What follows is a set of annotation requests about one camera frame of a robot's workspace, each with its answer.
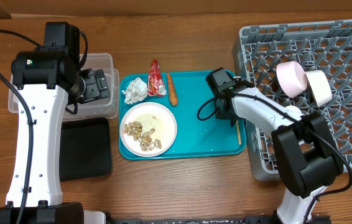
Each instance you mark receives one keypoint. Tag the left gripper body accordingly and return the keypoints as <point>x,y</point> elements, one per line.
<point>89,88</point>

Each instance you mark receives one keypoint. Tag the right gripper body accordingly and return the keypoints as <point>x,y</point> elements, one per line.
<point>224,113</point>

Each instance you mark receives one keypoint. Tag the wooden chopstick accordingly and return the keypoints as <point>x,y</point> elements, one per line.
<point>238,132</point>

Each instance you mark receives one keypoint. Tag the red snack wrapper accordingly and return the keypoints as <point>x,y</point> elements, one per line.
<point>156,86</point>

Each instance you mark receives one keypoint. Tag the small white cup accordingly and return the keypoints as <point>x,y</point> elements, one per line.
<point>293,108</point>

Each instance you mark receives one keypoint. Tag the pink bowl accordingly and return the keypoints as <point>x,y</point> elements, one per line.
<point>292,78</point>

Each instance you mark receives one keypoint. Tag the white bowl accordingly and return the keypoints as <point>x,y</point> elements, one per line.
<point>320,87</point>

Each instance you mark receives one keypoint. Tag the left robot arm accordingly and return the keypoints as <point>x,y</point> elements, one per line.
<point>45,80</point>

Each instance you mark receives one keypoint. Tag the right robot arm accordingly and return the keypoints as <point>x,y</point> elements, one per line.
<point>306,156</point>

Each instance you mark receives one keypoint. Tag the grey dishwasher rack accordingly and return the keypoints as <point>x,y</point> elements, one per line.
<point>325,46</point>

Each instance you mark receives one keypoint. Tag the clear plastic bin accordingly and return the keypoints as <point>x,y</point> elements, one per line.
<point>101,102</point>

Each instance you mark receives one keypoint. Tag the teal serving tray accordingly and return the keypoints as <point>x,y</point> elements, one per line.
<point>195,138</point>

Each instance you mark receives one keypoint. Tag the crumpled white tissue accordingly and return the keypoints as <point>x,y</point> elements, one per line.
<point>135,92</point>

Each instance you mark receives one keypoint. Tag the orange carrot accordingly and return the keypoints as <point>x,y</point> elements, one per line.
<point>172,93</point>

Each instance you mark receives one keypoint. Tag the black tray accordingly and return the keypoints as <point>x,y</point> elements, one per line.
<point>85,149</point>

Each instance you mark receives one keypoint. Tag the peanut shells pile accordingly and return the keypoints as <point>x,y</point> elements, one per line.
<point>146,139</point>

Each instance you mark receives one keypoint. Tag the pink plate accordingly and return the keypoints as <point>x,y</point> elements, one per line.
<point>150,115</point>

